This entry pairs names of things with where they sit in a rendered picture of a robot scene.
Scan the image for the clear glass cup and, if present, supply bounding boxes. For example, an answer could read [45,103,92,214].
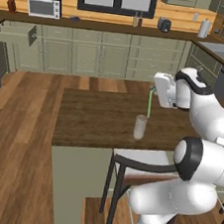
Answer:
[132,113,150,143]

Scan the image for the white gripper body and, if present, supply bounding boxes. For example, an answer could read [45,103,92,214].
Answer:
[150,70,178,110]

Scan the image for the white microwave oven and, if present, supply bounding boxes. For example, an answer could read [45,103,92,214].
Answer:
[25,0,63,21]

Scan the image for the green straw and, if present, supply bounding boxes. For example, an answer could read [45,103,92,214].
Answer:
[146,85,156,119]

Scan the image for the green base cupboards under sink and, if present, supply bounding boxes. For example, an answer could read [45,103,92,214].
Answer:
[182,41,224,90]

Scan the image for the dark grey toaster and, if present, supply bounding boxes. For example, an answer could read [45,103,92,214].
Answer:
[156,16,173,35]

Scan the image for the wooden knife block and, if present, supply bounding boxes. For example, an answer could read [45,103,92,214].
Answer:
[3,0,19,15]

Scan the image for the green base cupboards run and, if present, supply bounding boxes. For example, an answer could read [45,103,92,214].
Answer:
[0,16,194,94]

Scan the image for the black stool with white seat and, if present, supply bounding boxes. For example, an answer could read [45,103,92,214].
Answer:
[96,143,186,224]

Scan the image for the dining counter with wooden top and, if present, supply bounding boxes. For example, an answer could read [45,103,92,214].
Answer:
[41,78,224,224]

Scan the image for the dark bottle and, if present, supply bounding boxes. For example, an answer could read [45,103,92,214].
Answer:
[136,11,145,29]

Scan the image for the pale bottle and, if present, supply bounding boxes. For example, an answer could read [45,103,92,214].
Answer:
[131,11,140,29]

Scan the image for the white paper towel roll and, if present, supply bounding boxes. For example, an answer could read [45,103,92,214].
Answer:
[197,17,213,40]

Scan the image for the small dark flat object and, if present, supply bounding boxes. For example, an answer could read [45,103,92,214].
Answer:
[68,15,81,23]

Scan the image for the open green drawer front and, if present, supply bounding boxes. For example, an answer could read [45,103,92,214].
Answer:
[25,24,41,48]

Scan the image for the hanging kitchen tools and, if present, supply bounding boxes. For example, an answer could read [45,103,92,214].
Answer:
[213,15,224,37]

